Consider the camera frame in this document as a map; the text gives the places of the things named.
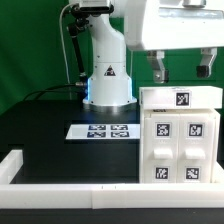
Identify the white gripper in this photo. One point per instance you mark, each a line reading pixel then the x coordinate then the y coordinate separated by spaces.
pixel 175 24

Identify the white cabinet top block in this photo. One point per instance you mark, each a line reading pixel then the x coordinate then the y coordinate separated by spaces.
pixel 183 97

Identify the white cabinet body box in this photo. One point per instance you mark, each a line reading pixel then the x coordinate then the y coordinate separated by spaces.
pixel 178 146

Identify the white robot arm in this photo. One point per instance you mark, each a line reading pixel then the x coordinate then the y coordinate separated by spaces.
pixel 109 86

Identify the white U-shaped fence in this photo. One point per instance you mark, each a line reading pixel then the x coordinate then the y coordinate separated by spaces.
pixel 105 196

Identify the white flat base plate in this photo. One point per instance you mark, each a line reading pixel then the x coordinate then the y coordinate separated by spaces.
pixel 103 131

